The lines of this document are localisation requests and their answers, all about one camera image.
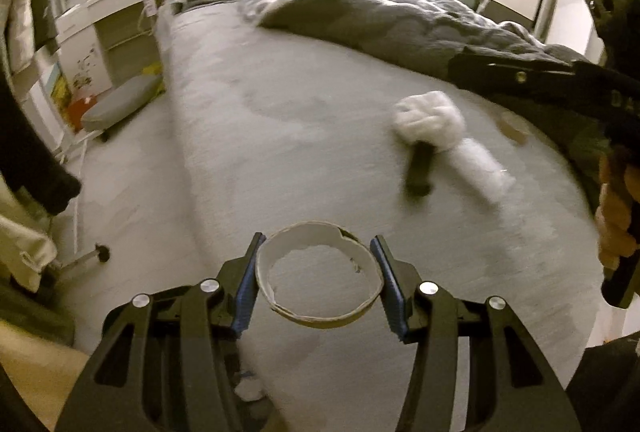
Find black pants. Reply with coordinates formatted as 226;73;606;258
0;62;83;215

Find grey bed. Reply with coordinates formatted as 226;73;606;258
155;0;601;432

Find yellow picture frame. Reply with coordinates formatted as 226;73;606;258
47;67;71;118

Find person's right hand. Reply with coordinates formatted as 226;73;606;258
595;146;637;270

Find person's dark clothing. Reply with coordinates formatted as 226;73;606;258
565;332;640;432

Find white quilted jacket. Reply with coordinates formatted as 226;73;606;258
7;0;43;75

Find white dressing table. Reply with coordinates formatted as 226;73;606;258
55;0;171;93

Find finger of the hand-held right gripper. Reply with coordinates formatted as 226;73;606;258
404;143;436;199
447;49;576;110

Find cardboard tape roll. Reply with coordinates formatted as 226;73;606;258
255;221;386;330

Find grey wheeled stool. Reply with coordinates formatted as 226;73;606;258
80;76;166;143

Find red box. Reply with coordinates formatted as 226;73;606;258
67;94;96;133

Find cream coat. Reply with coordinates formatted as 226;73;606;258
0;184;58;293

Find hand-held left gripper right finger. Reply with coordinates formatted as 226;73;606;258
370;234;583;432

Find yellow cloth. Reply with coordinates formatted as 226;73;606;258
140;64;166;98

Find grey fleece blanket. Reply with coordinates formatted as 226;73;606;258
257;0;601;123

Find white clothes rack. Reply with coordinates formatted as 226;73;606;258
50;132;112;274

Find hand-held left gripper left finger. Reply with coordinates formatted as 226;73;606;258
52;232;281;432

